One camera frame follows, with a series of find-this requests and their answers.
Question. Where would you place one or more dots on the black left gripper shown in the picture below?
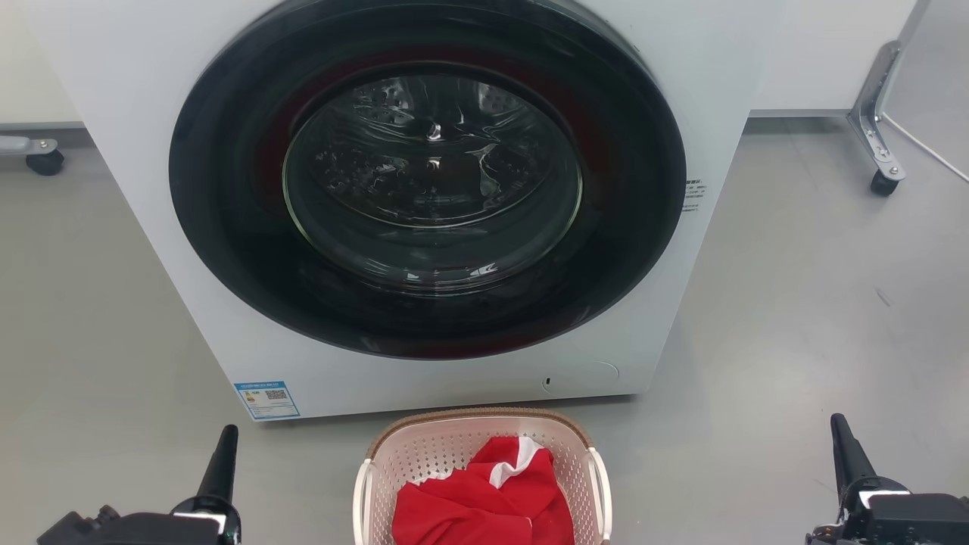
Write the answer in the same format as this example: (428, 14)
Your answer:
(151, 530)

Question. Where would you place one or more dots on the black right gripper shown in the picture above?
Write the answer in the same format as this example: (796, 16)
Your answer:
(908, 522)

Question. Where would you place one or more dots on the cream perforated laundry basket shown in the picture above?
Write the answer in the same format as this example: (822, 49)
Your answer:
(431, 454)

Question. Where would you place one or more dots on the blue energy label sticker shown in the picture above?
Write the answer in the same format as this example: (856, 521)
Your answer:
(266, 400)

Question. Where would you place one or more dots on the black round washing machine door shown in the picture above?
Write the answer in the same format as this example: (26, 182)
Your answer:
(227, 242)

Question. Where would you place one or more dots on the red and white garment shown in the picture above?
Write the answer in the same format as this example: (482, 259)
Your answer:
(469, 515)

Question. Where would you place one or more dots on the black caster wheel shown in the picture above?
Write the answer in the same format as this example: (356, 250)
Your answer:
(45, 162)
(883, 183)

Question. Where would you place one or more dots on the long grey metal leg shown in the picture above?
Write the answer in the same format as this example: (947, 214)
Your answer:
(872, 113)

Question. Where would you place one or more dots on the white front-load washing machine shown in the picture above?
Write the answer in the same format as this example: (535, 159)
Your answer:
(136, 113)

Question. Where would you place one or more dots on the short grey metal leg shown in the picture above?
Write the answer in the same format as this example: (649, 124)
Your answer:
(23, 144)

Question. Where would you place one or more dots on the white partition panel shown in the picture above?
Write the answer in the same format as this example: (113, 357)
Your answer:
(30, 76)
(817, 53)

